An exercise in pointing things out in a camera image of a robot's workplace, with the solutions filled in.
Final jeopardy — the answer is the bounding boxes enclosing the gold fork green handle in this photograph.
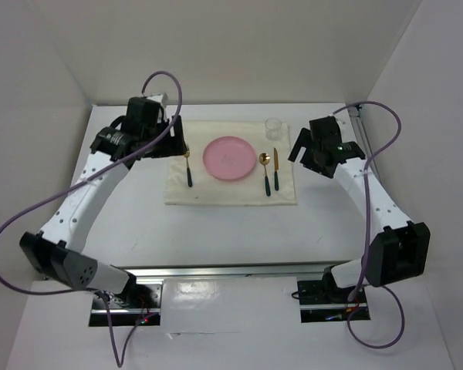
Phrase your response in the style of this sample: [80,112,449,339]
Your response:
[184,145,193,187]

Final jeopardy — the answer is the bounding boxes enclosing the gold knife green handle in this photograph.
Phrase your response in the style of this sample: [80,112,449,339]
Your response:
[273,147,279,191]

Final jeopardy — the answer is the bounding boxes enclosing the cream cloth placemat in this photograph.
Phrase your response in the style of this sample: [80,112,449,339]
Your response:
[164,121,297,207]

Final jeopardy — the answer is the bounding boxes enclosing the pink plastic plate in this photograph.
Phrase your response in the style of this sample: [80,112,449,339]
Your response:
[202,136,257,181]

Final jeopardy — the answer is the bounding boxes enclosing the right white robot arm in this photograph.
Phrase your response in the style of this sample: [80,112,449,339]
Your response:
[289,116,431,302]

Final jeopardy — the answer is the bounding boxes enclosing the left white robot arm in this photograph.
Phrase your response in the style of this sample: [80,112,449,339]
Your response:
[19,93,187,308]

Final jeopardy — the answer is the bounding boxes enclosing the aluminium front rail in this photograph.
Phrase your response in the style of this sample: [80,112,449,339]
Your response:
[124,261,346,278]

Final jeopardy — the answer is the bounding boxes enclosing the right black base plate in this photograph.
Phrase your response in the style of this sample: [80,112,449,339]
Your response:
[291,279,370,323]

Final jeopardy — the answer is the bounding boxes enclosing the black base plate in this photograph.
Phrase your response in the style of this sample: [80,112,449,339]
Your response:
[291,279,370,323]
[88,281,163,328]

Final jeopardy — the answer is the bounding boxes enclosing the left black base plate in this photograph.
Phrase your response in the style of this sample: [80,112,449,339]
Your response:
[88,281,163,328]

